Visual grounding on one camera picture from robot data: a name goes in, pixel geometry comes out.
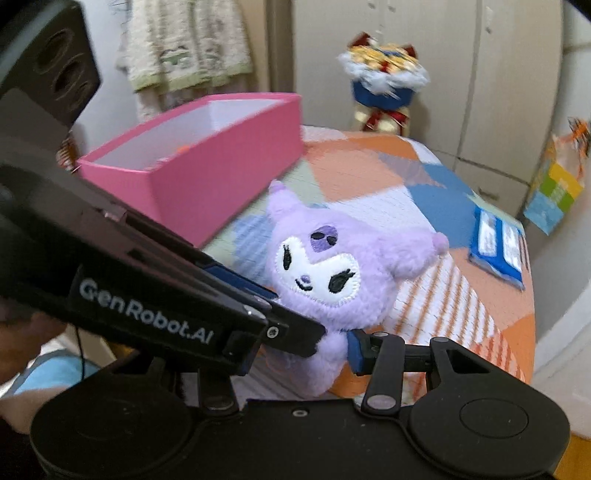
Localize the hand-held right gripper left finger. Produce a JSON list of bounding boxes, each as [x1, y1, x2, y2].
[[196, 367, 241, 414]]

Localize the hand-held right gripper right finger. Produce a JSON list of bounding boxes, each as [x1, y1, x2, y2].
[[346, 328, 497, 416]]

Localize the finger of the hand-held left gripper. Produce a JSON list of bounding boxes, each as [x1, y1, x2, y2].
[[102, 209, 279, 308], [257, 302, 327, 358]]

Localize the purple plush toy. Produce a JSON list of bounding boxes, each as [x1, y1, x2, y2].
[[264, 179, 450, 398]]

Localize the pink storage box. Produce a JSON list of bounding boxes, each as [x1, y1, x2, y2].
[[76, 92, 304, 248]]

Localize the person's left hand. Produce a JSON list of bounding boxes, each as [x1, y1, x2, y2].
[[0, 314, 68, 385]]

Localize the light blue cloth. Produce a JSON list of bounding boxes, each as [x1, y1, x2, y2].
[[13, 350, 99, 398]]

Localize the blue and white packet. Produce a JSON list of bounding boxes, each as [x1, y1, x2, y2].
[[468, 205, 528, 291]]

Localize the cream fluffy robe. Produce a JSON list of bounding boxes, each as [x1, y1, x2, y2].
[[115, 0, 254, 121]]

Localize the colourful paper gift bag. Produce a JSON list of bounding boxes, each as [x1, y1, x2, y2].
[[522, 134, 583, 236]]

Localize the blue wrapped flower bouquet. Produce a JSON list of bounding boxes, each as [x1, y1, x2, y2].
[[337, 31, 431, 136]]

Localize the beige wardrobe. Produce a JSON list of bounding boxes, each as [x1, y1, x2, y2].
[[291, 0, 568, 220]]

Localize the orange and black cords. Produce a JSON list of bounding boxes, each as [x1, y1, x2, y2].
[[567, 117, 591, 163]]

